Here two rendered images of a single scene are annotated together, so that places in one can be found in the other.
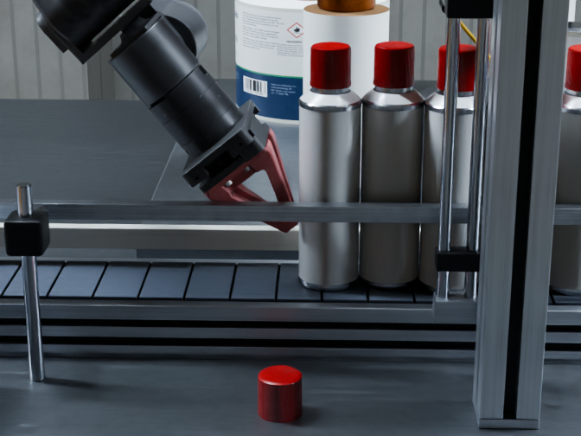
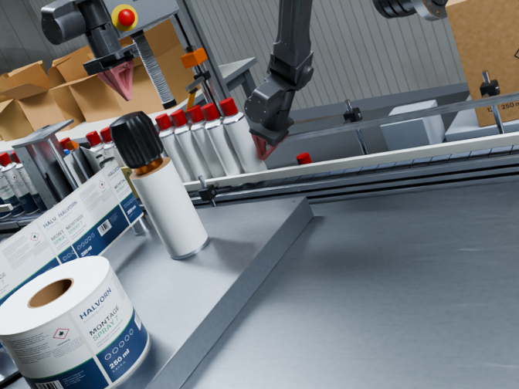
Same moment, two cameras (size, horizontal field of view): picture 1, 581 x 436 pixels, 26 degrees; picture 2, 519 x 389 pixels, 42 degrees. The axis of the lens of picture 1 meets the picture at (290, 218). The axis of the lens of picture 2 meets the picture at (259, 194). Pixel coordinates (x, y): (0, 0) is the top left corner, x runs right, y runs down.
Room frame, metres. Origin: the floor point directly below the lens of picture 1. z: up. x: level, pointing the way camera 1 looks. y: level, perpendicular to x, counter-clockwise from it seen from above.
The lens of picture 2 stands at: (2.18, 0.86, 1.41)
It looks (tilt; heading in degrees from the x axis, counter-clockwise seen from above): 21 degrees down; 218
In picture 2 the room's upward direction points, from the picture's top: 24 degrees counter-clockwise
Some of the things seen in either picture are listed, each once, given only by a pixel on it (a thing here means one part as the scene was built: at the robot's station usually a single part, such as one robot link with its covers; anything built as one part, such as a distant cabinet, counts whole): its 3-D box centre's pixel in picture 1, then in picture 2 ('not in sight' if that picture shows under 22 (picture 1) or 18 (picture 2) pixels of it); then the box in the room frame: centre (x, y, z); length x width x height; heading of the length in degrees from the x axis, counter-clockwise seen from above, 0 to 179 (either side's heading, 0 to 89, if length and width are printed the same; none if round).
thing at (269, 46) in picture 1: (311, 51); (72, 329); (1.63, -0.03, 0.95); 0.20 x 0.20 x 0.14
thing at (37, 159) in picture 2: not in sight; (68, 176); (1.08, -0.55, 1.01); 0.14 x 0.13 x 0.26; 88
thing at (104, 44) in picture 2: not in sight; (104, 45); (1.20, -0.11, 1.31); 0.10 x 0.07 x 0.07; 89
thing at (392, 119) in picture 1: (391, 165); (225, 145); (1.01, -0.08, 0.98); 0.05 x 0.05 x 0.20
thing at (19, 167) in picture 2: not in sight; (33, 180); (0.98, -0.84, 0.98); 0.05 x 0.05 x 0.20
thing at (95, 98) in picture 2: not in sight; (108, 77); (-0.44, -1.80, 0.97); 0.53 x 0.45 x 0.37; 173
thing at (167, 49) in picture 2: not in sight; (148, 68); (-0.34, -1.42, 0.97); 0.51 x 0.42 x 0.37; 176
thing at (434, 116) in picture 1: (453, 169); (210, 146); (1.00, -0.14, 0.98); 0.05 x 0.05 x 0.20
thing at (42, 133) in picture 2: not in sight; (42, 133); (1.09, -0.55, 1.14); 0.14 x 0.11 x 0.01; 88
